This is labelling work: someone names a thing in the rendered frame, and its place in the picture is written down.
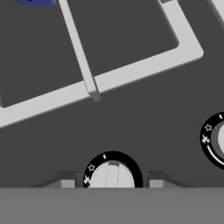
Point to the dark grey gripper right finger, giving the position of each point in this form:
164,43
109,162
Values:
157,179

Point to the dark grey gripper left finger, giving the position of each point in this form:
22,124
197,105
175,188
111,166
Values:
67,179

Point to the dark grey stove hob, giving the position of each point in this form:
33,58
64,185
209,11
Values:
151,110

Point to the light grey burner grate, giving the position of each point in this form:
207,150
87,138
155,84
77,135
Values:
219,6
122,74

